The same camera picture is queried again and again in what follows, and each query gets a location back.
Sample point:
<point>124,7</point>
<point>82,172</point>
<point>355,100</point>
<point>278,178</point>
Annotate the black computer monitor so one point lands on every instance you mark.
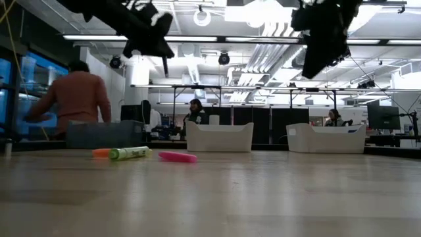
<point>383,116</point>
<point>131,113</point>

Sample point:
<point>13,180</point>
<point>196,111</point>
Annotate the light green highlighter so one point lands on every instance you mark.
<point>128,153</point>

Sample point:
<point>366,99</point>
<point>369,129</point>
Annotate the grey translucent plastic bin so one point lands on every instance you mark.
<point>105,135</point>

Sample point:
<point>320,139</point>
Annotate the white plastic bin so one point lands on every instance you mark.
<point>219,138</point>
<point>325,140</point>

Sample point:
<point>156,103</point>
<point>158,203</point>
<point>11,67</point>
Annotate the orange highlighter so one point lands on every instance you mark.
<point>101,153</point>

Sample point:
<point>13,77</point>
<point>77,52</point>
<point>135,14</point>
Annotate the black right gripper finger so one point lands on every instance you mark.
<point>333,54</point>
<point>312,56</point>

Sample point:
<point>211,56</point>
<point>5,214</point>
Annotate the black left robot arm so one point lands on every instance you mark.
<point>102,11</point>

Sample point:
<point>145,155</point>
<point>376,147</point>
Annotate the white paper roll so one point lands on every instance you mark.
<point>214,120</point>

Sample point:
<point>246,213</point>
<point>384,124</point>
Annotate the pink highlighter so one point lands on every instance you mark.
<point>177,157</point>

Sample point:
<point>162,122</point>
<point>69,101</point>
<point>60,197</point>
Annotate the black partition panel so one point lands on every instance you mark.
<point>260,125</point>

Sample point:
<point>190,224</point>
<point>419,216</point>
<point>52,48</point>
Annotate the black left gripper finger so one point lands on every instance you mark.
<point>161,46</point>
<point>138,44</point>

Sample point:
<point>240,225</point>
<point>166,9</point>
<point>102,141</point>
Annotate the small white bottle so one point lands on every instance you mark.
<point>8,148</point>

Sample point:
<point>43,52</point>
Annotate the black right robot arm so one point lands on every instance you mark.
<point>352,6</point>

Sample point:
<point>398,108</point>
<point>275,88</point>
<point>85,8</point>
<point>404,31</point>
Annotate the black ceiling spotlight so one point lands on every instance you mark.
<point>223,58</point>
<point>115,62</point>

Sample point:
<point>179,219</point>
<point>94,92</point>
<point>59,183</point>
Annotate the person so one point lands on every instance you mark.
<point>196,115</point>
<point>333,120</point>
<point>77,98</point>
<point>154,120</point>

